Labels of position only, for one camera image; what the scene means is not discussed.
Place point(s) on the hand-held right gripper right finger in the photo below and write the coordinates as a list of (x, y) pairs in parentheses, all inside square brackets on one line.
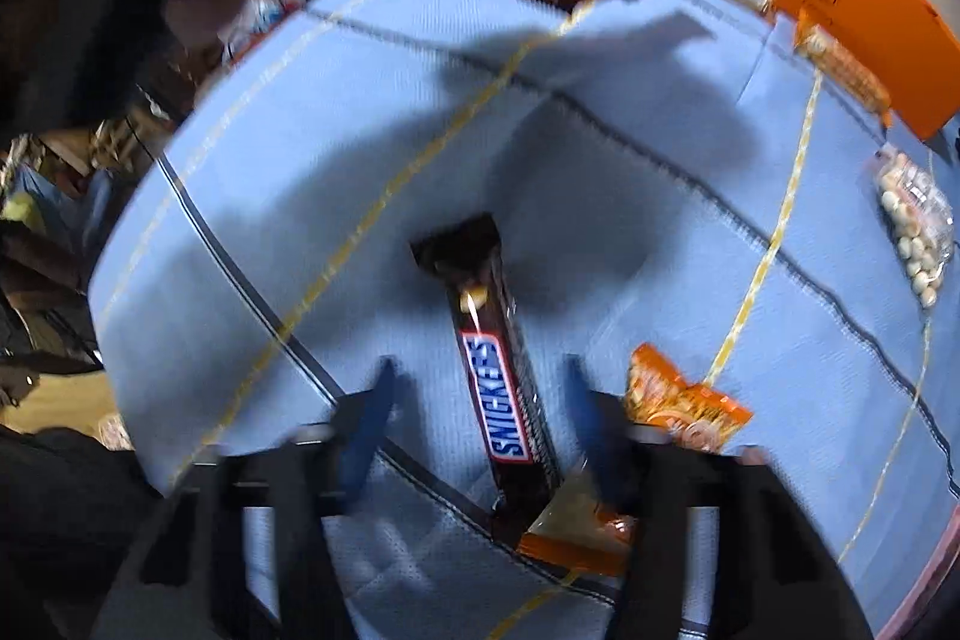
[(596, 441)]

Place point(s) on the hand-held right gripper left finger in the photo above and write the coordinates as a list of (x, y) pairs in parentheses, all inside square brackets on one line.
[(367, 437)]

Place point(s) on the brown chocolate bar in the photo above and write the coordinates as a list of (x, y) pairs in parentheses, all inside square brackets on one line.
[(495, 377)]

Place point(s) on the orange and white snack packet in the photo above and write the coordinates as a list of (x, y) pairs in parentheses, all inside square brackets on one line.
[(679, 407)]

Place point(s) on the light blue checked blanket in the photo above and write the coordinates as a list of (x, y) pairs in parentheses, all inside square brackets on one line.
[(375, 145)]

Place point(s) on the white bean snack packet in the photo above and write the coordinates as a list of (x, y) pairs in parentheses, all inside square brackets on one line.
[(911, 220)]

